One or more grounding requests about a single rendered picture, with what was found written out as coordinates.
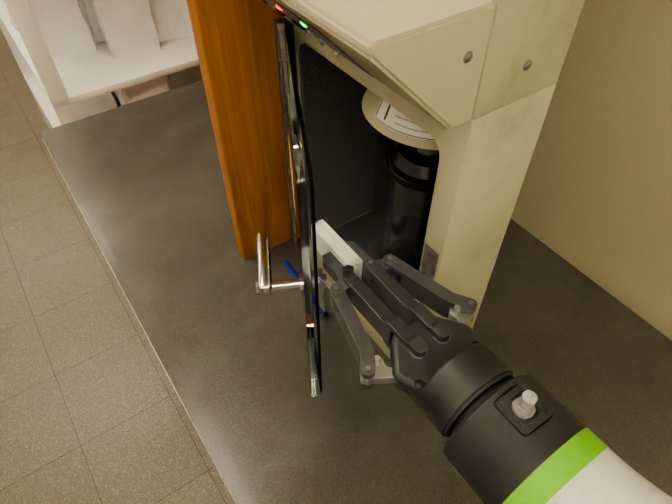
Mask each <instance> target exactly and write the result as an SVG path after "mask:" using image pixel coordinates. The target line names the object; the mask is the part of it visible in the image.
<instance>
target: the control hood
mask: <svg viewBox="0 0 672 504"><path fill-rule="evenodd" d="M274 1H276V2H277V3H279V4H280V5H282V6H283V7H285V8H286V9H288V10H289V11H291V12H292V13H294V14H295V15H297V16H298V17H299V18H301V19H302V20H304V21H305V22H307V23H308V24H310V25H311V26H313V27H314V28H316V29H317V30H318V31H320V32H321V33H322V34H323V35H324V36H326V37H327V38H328V39H329V40H330V41H331V42H333V43H334V44H335V45H336V46H337V47H339V48H340V49H341V50H342V51H343V52H344V53H346V54H347V55H348V56H349V57H350V58H352V59H353V60H354V61H355V62H356V63H357V64H359V65H360V66H361V67H362V68H363V69H365V70H366V71H367V72H368V73H369V74H370V75H372V76H373V77H374V78H375V79H377V80H378V81H380V82H381V83H382V84H384V85H385V86H387V87H388V88H390V89H391V90H393V91H394V92H395V93H397V94H398V95H400V96H401V97H403V98H404V99H405V100H407V101H408V102H410V103H411V104H413V105H414V106H416V107H417V108H418V109H420V110H421V111H423V112H424V113H426V114H427V115H428V116H430V117H431V118H433V119H434V120H436V121H437V122H439V123H440V124H441V125H443V126H444V127H446V128H449V127H450V128H453V127H456V126H458V125H460V124H462V123H465V122H467V121H469V120H471V116H472V111H473V107H474V102H475V98H476V93H477V89H478V84H479V80H480V75H481V70H482V66H483V61H484V57H485V52H486V48H487V43H488V39H489V34H490V30H491V25H492V21H493V16H494V12H495V5H494V4H493V1H491V0H274Z"/></svg>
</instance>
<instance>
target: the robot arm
mask: <svg viewBox="0 0 672 504"><path fill-rule="evenodd" d="M316 247H317V251H318V252H319V253H320V254H321V255H322V261H323V268H324V270H325V271H326V272H327V273H328V274H329V275H330V276H331V278H332V279H333V280H334V281H335V282H336V283H334V284H332V285H331V286H330V305H331V307H332V310H333V312H334V314H335V316H336V318H337V320H338V322H339V324H340V327H341V329H342V331H343V333H344V335H345V337H346V339H347V342H348V344H349V346H350V348H351V350H352V352H353V354H354V356H355V359H356V361H357V363H358V365H359V376H360V386H361V387H362V388H363V389H365V390H369V389H371V388H373V386H374V384H385V383H393V385H394V386H395V387H396V388H397V389H398V390H400V391H402V392H405V393H406V394H408V395H409V396H411V398H412V399H413V400H414V401H415V403H416V404H417V406H418V407H419V408H420V409H421V411H422V412H423V413H424V414H425V415H426V417H427V418H428V419H429V420H430V421H431V422H432V424H433V425H434V426H435V427H436V428H437V429H438V431H439V432H440V433H441V434H442V435H443V436H444V437H449V439H448V441H447V443H446V445H445V456H446V457H447V458H448V460H449V461H450V462H451V463H452V464H453V466H454V467H455V468H456V469H457V470H458V472H459V473H460V474H461V475H462V476H463V478H464V479H465V480H466V481H467V482H468V484H469V485H470V486H471V487H472V488H473V490H474V491H475V492H476V493H477V494H478V496H479V497H480V498H481V499H482V500H483V502H484V503H485V504H672V497H671V496H669V495H668V494H666V493H665V492H663V491H662V490H660V489H659V488H657V487H656V486H655V485H654V484H652V483H651V482H650V481H648V480H647V479H646V478H644V477H643V476H642V475H640V474H639V473H638V472H637V471H635V470H634V469H633V468H632V467H630V466H629V465H628V464H627V463H626V462H624V461H623V460H622V459H621V458H620V457H619V456H618V455H616V454H615V453H614V452H613V451H612V450H611V449H610V448H609V447H608V446H607V445H606V444H605V443H604V442H602V441H601V440H600V439H599V438H598V437H597V436H596V435H595V434H594V433H593V432H592V431H591V430H590V429H589V428H588V427H587V426H586V425H584V424H583V423H582V422H581V421H580V420H579V419H578V418H577V417H576V416H575V415H574V414H573V413H572V412H571V411H570V410H569V409H568V408H567V407H566V406H564V405H563V404H562V403H561V402H560V401H559V400H558V399H557V398H556V397H555V396H554V395H553V394H552V393H551V392H550V391H549V390H548V389H547V388H546V387H544V386H543V385H542V384H541V383H540V382H539V381H538V380H537V379H536V378H535V377H534V376H533V375H532V374H520V375H518V376H516V377H514V376H513V371H512V370H511V369H510V368H509V367H508V366H507V365H506V364H505V363H504V362H503V361H502V360H501V359H500V358H499V357H498V356H497V355H496V354H494V353H493V352H492V351H491V350H490V349H489V348H488V347H487V346H486V345H484V344H482V343H479V342H478V340H477V338H476V336H475V333H474V331H473V329H472V328H471V327H470V324H471V323H472V321H473V318H474V315H475V312H476V309H477V306H478V303H477V301H476V300H475V299H473V298H469V297H466V296H463V295H459V294H456V293H453V292H452V291H450V290H448V289H447V288H445V287H444V286H442V285H440V284H439V283H437V282H436V281H434V280H432V279H431V278H429V277H428V276H426V275H424V274H423V273H421V272H420V271H418V270H416V269H415V268H413V267H411V266H410V265H408V264H407V263H405V262H403V261H402V260H400V259H399V258H397V257H395V256H394V255H392V254H388V255H385V256H384V259H379V260H375V259H373V258H370V257H369V256H368V255H367V254H366V253H365V252H364V251H363V250H362V249H361V248H360V247H359V246H358V245H357V244H356V243H354V242H352V241H349V242H347V243H345V242H344V241H343V240H342V239H341V238H340V236H339V235H338V234H337V233H336V232H335V231H334V230H333V229H332V228H331V227H330V226H329V225H328V224H327V223H326V222H325V221H324V220H322V219H321V220H319V221H317V223H316ZM362 276H363V277H364V279H363V282H362ZM365 282H366V285H368V286H369V287H370V288H371V289H372V290H373V291H374V292H375V293H376V294H377V295H378V296H379V297H380V298H381V300H382V301H383V302H384V303H385V304H386V305H387V306H388V307H389V308H390V309H391V310H392V311H393V312H394V314H395V315H396V316H395V315H394V314H393V313H392V312H391V311H390V310H389V309H388V308H387V307H386V306H385V305H384V304H383V303H382V302H381V301H380V300H379V299H378V297H377V296H376V295H375V294H374V293H373V292H372V291H371V290H370V289H369V288H368V287H367V286H366V285H365ZM414 298H415V299H416V300H418V301H420V302H419V303H418V302H417V301H416V300H415V299H414ZM351 303H352V304H353V305H354V307H355V308H356V309H357V310H358V311H359V312H360V313H361V314H362V316H363V317H364V318H365V319H366V320H367V321H368V322H369V323H370V325H371V326H372V327H373V328H374V329H375V330H376V331H377V332H378V334H379V335H380V336H381V337H382V338H383V341H384V343H385V345H386V346H387V347H388V348H389V349H390V366H391V367H388V366H387V365H386V364H385V363H384V361H383V359H382V358H381V357H380V356H379V355H375V354H374V349H373V346H372V344H371V341H370V339H369V337H368V335H367V333H366V331H365V329H364V327H363V325H362V323H361V321H360V319H359V318H358V316H357V314H356V312H355V310H354V308H353V306H352V304H351ZM422 303H423V304H422ZM425 305H426V306H427V307H429V308H430V309H432V310H433V311H435V312H436V313H438V314H440V315H441V316H443V317H445V318H447V319H445V318H441V317H437V316H434V315H433V314H432V313H431V312H430V311H429V310H428V309H427V308H426V307H425ZM448 319H449V320H448Z"/></svg>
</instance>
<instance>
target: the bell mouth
mask: <svg viewBox="0 0 672 504"><path fill-rule="evenodd" d="M362 111H363V113H364V116H365V117H366V119H367V120H368V122H369V123H370V124H371V125H372V126H373V127H374V128H375V129H376V130H377V131H379V132H380V133H382V134H383V135H385V136H387V137H388V138H390V139H392V140H394V141H397V142H399V143H402V144H405V145H408V146H412V147H416V148H421V149H428V150H439V149H438V146H437V143H436V141H435V140H434V138H433V137H432V135H430V134H429V133H428V132H427V131H426V130H424V129H423V128H421V127H420V126H419V125H417V124H416V123H414V122H413V121H412V120H410V119H409V118H408V117H406V116H405V115H403V114H402V113H401V112H399V111H398V110H396V109H395V108H394V107H392V106H391V105H390V104H388V103H387V102H385V101H384V100H383V99H381V98H380V97H379V96H377V95H376V94H374V93H373V92H372V91H370V90H369V89H367V90H366V92H365V94H364V96H363V99H362Z"/></svg>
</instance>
